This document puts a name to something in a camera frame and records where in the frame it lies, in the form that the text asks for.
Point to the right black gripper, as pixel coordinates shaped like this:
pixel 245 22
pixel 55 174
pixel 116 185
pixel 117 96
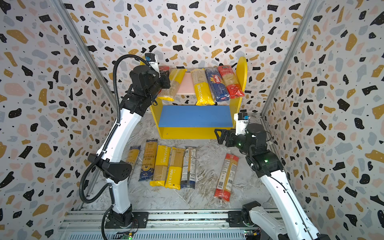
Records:
pixel 229 137

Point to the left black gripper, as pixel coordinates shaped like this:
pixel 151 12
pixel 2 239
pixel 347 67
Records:
pixel 165 78

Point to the red spaghetti bag black label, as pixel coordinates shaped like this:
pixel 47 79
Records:
pixel 164 70

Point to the plain yellow spaghetti bag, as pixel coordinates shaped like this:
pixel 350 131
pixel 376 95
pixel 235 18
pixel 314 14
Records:
pixel 176 77

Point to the red spaghetti bag top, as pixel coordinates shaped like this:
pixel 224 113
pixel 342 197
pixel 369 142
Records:
pixel 231 82

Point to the blue Barilla spaghetti bag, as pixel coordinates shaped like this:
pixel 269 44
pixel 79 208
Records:
pixel 217 86

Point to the red clear spaghetti bag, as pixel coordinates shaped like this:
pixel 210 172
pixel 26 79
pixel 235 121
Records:
pixel 226 178

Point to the clear white label spaghetti bag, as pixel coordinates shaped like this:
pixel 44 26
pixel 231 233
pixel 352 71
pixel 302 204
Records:
pixel 188 179

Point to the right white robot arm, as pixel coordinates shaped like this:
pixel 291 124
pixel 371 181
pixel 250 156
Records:
pixel 296 224

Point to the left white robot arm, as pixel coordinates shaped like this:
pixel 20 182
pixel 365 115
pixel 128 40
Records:
pixel 121 209

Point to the yellow shelf with coloured boards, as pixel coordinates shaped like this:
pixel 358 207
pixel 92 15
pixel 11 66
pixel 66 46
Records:
pixel 183 119

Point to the dark blue spaghetti bag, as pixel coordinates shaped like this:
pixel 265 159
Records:
pixel 133 155

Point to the yellow Pastatime spaghetti bag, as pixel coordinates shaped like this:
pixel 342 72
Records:
pixel 161 166

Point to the orange blue spaghetti bag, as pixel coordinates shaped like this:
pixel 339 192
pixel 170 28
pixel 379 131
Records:
pixel 149 159

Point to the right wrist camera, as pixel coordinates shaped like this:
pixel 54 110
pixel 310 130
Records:
pixel 241 121

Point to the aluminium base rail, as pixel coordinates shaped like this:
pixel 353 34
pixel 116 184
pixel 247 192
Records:
pixel 176 225

